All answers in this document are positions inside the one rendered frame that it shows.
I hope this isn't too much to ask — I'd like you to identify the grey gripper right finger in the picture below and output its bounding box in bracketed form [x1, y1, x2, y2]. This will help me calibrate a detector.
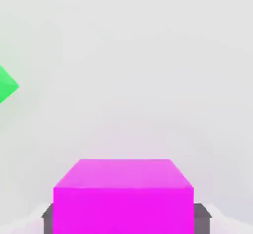
[193, 203, 236, 234]

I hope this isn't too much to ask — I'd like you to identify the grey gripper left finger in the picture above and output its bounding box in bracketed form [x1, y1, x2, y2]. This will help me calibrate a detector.
[17, 202, 54, 234]

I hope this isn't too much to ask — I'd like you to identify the small magenta cube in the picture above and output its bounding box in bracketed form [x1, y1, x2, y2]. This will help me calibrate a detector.
[53, 158, 195, 234]

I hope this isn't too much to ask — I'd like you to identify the small green cube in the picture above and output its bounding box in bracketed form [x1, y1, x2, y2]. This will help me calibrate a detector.
[0, 65, 20, 104]

